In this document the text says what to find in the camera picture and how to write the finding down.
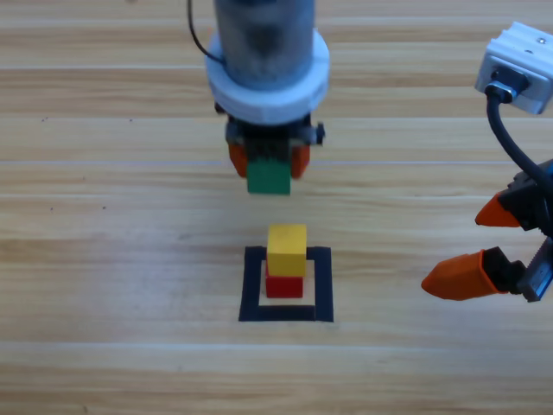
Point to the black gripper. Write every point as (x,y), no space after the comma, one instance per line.
(268,147)
(535,207)

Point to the green cube block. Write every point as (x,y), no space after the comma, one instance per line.
(268,179)

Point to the yellow cube block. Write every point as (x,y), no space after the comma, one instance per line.
(285,250)

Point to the red cube block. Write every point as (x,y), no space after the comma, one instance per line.
(283,287)

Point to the black tape square outline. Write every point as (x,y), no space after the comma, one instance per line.
(250,294)

